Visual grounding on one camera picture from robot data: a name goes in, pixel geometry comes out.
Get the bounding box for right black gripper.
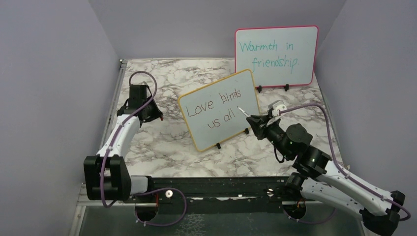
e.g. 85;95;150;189
247;114;292;159

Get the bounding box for white marker with red cap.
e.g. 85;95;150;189
237;106;250;117

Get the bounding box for yellow framed whiteboard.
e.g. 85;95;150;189
178;69;260;152

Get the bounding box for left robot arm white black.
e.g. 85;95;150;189
84;83;163;202

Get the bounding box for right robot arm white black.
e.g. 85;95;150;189
246;115;405;236

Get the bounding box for pink framed whiteboard with writing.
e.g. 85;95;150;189
235;25;319;88

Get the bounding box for pink board stand feet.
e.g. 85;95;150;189
255;84;290;93

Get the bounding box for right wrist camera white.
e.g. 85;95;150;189
267;100;287;126

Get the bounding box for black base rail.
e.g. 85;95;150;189
123;177;303;214

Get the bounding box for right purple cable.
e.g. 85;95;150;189
278;103;412;225

